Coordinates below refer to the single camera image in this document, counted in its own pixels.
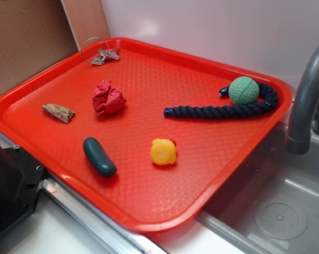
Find yellow rubber duck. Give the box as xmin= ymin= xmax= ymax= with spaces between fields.
xmin=150 ymin=139 xmax=176 ymax=166

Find piece of brown wood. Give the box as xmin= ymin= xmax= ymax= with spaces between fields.
xmin=41 ymin=104 xmax=75 ymax=123

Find crumpled red cloth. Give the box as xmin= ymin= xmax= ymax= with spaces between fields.
xmin=92 ymin=79 xmax=127 ymax=115

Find red plastic tray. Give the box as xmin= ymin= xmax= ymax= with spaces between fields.
xmin=0 ymin=38 xmax=292 ymax=233

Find silver keys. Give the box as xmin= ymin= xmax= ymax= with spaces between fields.
xmin=80 ymin=37 xmax=121 ymax=66

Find grey toy faucet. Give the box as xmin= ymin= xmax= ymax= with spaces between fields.
xmin=286 ymin=46 xmax=319 ymax=155

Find navy blue rope toy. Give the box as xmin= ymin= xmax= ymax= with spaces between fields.
xmin=164 ymin=83 xmax=279 ymax=120

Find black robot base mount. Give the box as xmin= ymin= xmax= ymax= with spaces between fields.
xmin=0 ymin=146 xmax=45 ymax=238

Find green rubber ball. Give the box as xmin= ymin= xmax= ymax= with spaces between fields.
xmin=228 ymin=77 xmax=260 ymax=105

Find dark green toy cucumber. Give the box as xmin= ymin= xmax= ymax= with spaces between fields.
xmin=83 ymin=137 xmax=118 ymax=178

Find brown cardboard panel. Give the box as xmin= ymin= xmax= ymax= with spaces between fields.
xmin=0 ymin=1 xmax=110 ymax=96

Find grey toy sink basin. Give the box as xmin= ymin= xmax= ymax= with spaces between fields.
xmin=197 ymin=124 xmax=319 ymax=253

